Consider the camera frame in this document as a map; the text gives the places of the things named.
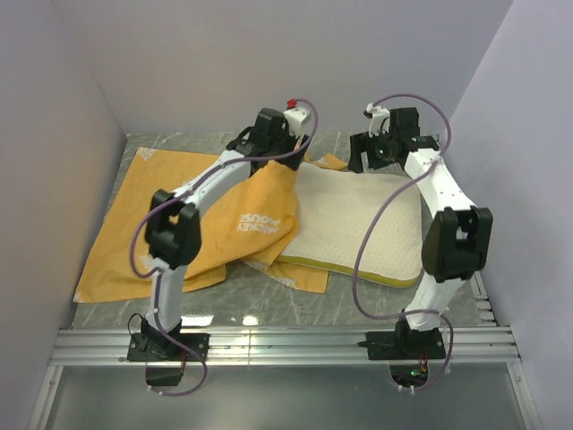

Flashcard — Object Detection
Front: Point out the aluminium mounting rail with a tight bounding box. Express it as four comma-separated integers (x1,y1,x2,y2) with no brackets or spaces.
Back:
48,326,521,366

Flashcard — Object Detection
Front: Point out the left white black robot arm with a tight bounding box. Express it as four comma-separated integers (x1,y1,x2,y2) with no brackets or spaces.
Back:
130,99,318,361

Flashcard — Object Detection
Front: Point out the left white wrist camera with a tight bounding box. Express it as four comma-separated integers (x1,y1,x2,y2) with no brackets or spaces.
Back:
283,99,312,137

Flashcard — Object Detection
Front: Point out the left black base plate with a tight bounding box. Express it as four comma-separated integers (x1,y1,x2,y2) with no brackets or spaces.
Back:
127,331,210,362

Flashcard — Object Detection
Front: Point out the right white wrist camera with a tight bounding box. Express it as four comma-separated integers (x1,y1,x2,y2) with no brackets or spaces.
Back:
363,103,390,137

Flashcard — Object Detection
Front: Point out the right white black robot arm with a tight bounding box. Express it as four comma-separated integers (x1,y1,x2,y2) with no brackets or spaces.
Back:
349,104,493,360

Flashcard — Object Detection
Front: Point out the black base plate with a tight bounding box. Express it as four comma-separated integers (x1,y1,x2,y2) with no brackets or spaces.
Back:
127,331,210,362
358,330,446,361

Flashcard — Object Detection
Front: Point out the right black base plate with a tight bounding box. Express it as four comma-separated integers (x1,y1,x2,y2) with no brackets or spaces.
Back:
358,330,446,361

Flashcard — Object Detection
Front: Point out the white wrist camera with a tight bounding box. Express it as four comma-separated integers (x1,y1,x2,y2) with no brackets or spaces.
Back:
363,103,390,137
283,99,312,137

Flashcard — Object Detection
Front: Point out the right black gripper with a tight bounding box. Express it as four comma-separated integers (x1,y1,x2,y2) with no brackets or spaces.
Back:
347,128,397,175

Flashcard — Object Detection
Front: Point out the cream pillow yellow trim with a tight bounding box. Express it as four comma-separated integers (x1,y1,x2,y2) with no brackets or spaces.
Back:
278,163,423,288

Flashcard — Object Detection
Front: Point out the blue and orange pillowcase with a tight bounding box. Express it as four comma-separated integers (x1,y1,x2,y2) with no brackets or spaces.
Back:
73,146,348,305

